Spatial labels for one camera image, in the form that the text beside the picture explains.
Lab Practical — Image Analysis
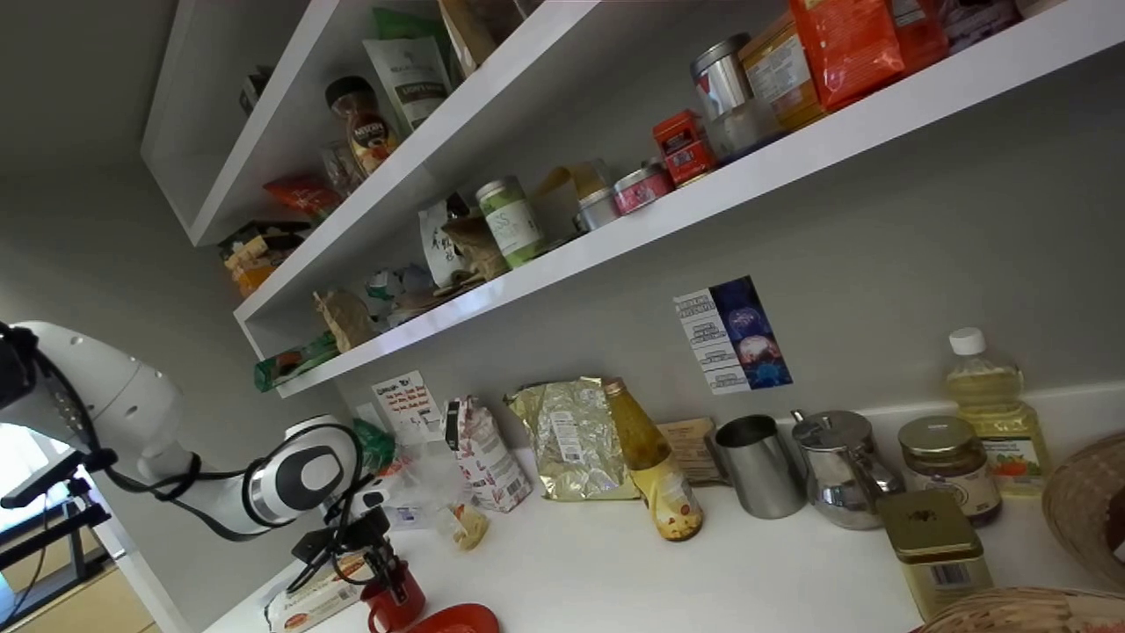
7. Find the glass jar gold lid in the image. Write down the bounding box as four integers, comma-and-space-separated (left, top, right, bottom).
897, 414, 1004, 525

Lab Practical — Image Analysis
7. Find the pink round tin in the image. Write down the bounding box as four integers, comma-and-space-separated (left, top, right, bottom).
613, 165, 672, 214

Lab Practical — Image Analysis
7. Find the silver tin can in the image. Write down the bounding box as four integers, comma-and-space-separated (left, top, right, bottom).
693, 35, 753, 120

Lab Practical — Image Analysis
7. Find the yellow foil bag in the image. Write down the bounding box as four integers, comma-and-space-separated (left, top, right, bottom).
506, 375, 638, 503

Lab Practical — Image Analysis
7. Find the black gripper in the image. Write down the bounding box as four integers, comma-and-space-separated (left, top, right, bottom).
291, 493, 393, 592

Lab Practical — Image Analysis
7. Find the orange snack bag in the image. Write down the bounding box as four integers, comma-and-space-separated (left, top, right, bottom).
789, 0, 909, 108

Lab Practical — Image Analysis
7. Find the dark lid jar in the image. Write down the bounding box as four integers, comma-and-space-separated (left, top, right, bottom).
323, 79, 393, 173

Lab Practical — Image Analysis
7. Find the black stand frame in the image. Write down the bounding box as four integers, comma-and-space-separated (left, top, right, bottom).
0, 450, 108, 625

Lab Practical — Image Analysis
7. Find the woven tray rim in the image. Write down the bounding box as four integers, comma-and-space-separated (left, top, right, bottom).
911, 589, 1125, 633

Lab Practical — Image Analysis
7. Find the steel teapot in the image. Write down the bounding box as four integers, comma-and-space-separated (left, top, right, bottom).
790, 407, 905, 530

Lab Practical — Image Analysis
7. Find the white wall shelf unit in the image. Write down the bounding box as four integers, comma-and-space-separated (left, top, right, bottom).
140, 0, 1125, 396

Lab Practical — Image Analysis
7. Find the red mug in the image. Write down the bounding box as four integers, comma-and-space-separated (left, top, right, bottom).
362, 564, 426, 633

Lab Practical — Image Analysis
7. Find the red plate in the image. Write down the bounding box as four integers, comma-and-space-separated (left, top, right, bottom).
405, 603, 502, 633

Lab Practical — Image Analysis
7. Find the steel cup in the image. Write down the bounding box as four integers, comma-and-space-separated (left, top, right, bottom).
715, 414, 806, 521

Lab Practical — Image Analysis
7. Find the green white canister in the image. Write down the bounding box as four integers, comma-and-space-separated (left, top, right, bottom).
476, 181, 541, 266

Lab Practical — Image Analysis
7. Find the red small box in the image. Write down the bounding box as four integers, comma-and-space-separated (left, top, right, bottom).
653, 108, 715, 188

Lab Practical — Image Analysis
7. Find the white green pouch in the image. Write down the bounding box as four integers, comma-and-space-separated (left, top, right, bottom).
365, 8, 454, 130

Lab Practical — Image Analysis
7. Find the gold tin box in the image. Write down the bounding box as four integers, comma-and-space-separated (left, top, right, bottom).
877, 488, 992, 619

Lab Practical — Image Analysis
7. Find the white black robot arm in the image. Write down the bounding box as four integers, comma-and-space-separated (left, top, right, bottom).
0, 321, 403, 592

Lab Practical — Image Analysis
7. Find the woven basket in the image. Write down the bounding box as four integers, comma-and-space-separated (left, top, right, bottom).
1041, 432, 1125, 589

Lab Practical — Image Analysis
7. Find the brown wooden block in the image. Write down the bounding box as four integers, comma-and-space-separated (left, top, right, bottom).
660, 420, 724, 484

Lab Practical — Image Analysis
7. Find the cooking oil bottle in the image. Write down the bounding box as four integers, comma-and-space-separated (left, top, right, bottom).
947, 328, 1051, 495

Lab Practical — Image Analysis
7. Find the white red carton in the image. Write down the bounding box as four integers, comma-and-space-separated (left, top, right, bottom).
447, 396, 535, 512

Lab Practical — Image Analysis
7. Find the white flat food box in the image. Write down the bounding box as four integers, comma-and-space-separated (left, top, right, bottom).
265, 553, 370, 633

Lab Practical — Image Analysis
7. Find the blue white wall card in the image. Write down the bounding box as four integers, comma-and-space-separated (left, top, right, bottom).
676, 278, 790, 395

